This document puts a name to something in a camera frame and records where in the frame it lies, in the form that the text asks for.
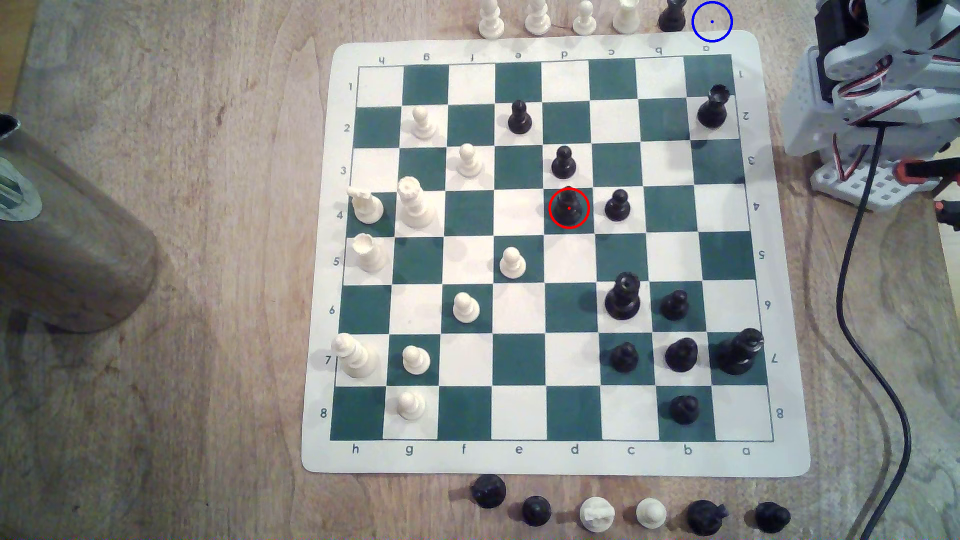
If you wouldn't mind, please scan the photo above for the black bishop chess piece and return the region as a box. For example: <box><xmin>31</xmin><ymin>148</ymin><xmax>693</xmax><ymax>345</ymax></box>
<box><xmin>552</xmin><ymin>186</ymin><xmax>588</xmax><ymax>228</ymax></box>

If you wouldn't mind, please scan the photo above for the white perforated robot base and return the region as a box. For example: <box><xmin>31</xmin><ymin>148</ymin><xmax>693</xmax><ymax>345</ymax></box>
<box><xmin>809</xmin><ymin>139</ymin><xmax>955</xmax><ymax>213</ymax></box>

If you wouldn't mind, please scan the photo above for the green white chess mat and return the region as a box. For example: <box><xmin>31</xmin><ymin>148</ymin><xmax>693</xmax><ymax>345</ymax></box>
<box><xmin>300</xmin><ymin>30</ymin><xmax>813</xmax><ymax>476</ymax></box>

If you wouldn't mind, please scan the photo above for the white queen chess piece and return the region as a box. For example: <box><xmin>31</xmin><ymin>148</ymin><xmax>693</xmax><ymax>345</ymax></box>
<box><xmin>397</xmin><ymin>176</ymin><xmax>437</xmax><ymax>231</ymax></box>

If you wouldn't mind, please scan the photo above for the white rook chess piece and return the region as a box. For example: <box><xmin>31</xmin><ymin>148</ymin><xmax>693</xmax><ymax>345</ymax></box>
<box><xmin>612</xmin><ymin>0</ymin><xmax>642</xmax><ymax>36</ymax></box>
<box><xmin>352</xmin><ymin>233</ymin><xmax>390</xmax><ymax>274</ymax></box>

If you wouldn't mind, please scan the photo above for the black queen chess piece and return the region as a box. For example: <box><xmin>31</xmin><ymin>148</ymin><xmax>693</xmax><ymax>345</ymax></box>
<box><xmin>604</xmin><ymin>272</ymin><xmax>643</xmax><ymax>322</ymax></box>

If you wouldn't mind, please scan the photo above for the black king chess piece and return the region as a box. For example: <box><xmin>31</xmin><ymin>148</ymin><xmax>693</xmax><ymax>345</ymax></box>
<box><xmin>716</xmin><ymin>327</ymin><xmax>766</xmax><ymax>376</ymax></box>

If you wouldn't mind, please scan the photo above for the black knight chess piece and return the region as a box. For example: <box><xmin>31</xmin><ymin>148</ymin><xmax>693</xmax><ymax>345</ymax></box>
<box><xmin>686</xmin><ymin>500</ymin><xmax>730</xmax><ymax>537</ymax></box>

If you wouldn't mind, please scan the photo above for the metal cylinder pole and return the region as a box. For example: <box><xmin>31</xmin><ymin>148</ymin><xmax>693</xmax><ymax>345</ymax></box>
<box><xmin>0</xmin><ymin>114</ymin><xmax>161</xmax><ymax>335</ymax></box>

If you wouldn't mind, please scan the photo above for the black cable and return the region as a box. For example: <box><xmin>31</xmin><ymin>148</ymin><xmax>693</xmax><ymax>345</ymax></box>
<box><xmin>835</xmin><ymin>123</ymin><xmax>913</xmax><ymax>540</ymax></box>

